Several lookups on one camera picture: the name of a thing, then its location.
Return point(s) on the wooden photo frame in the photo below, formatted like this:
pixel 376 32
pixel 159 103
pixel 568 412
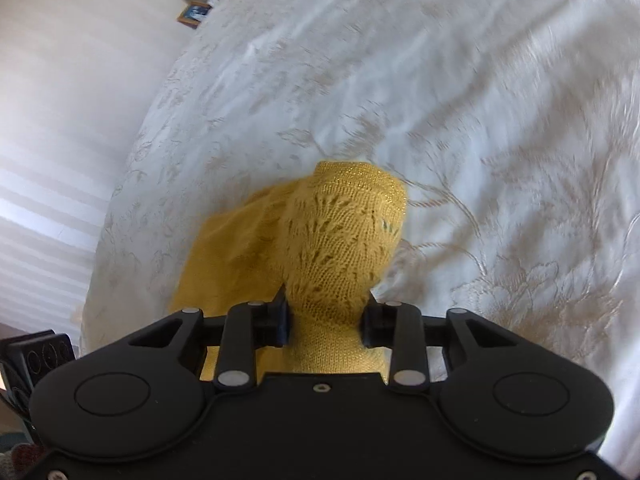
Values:
pixel 194 13

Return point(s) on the white floral bedspread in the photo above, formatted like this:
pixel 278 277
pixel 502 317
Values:
pixel 450 110

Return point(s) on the white curtain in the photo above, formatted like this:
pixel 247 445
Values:
pixel 50 160

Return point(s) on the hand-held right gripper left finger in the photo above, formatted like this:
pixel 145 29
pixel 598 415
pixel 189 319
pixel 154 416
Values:
pixel 281 320

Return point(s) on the yellow knit sweater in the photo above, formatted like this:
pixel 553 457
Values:
pixel 330 240

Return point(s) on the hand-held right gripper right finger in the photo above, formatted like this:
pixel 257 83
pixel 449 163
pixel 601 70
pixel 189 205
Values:
pixel 371 325

